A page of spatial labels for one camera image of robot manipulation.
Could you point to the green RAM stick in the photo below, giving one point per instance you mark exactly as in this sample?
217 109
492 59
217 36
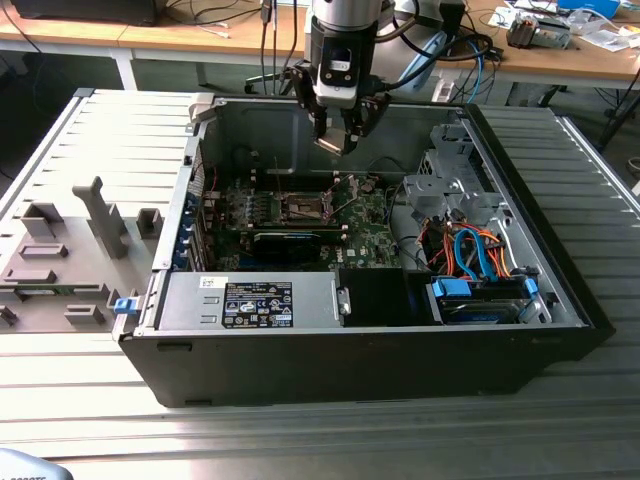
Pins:
40 292

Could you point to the CPU cooler heatsink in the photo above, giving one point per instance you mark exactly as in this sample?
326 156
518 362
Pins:
522 32

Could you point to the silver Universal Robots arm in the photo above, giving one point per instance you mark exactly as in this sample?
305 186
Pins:
345 12

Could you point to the green motherboard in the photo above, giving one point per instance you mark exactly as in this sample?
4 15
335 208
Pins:
370 225

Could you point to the silver metal bracket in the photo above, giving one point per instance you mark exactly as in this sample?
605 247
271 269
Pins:
344 300

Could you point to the grey power supply unit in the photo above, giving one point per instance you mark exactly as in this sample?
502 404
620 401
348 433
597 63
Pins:
190 300

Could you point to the black graphics card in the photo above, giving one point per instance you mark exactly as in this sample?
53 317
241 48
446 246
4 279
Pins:
285 247

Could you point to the silver CPU chip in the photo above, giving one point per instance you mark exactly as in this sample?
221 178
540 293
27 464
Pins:
331 141

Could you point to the white paper documents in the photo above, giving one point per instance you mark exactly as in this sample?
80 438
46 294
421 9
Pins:
607 37

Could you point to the black PC case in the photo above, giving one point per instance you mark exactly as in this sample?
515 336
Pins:
300 365

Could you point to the hard disk in blue carrier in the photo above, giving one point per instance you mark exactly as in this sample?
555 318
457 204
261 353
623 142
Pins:
475 312

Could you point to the black office chair base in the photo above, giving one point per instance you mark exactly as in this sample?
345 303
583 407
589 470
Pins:
255 82

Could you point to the CPU socket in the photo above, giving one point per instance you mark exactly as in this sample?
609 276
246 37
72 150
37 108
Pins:
299 202

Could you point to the white plastic item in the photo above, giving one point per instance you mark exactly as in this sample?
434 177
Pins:
444 91

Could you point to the grey rounded device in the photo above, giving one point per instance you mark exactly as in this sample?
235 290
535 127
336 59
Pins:
25 467

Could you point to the grey parts rack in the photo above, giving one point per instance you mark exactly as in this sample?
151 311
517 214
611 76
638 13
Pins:
132 265

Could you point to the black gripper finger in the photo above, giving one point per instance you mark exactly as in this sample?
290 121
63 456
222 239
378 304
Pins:
370 117
305 90

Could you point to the wooden desk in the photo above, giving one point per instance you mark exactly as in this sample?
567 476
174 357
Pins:
550 62
150 35

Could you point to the blue case latch clip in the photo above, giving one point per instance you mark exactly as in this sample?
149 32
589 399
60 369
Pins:
125 306

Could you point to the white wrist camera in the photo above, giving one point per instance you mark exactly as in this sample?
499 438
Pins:
340 65

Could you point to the black power supply label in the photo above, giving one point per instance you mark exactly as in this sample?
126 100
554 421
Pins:
257 305

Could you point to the silver metal drive cage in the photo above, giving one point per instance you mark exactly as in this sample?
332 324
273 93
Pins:
435 190

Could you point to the black plastic shroud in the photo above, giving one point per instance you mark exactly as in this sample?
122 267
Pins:
375 297

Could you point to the blue box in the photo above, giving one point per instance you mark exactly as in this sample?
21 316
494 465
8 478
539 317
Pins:
590 6

